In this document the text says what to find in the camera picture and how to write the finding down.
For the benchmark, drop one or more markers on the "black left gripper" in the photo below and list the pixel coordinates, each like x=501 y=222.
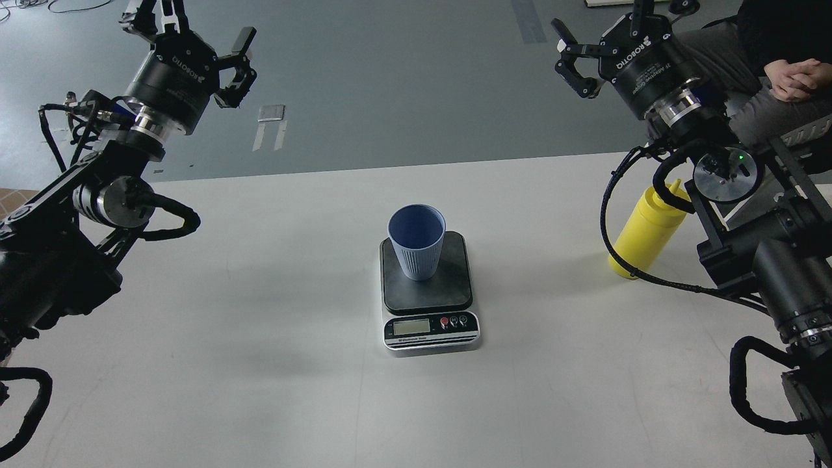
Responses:
x=179 y=74

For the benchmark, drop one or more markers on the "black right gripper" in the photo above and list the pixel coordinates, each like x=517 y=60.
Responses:
x=653 y=68

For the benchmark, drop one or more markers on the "yellow squeeze bottle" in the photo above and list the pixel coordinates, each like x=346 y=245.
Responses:
x=649 y=228

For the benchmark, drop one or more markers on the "blue ribbed plastic cup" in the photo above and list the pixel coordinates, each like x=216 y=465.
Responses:
x=417 y=233

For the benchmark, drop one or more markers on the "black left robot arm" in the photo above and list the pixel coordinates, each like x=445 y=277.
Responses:
x=61 y=249

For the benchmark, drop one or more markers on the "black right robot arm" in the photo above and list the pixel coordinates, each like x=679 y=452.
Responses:
x=767 y=225

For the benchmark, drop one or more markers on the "digital kitchen scale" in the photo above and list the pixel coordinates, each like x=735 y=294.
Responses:
x=432 y=316

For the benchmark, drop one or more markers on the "person's clasped hands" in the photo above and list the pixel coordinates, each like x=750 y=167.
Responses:
x=798 y=81

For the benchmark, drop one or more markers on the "seated person in dark clothes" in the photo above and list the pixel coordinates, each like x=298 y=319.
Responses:
x=733 y=51

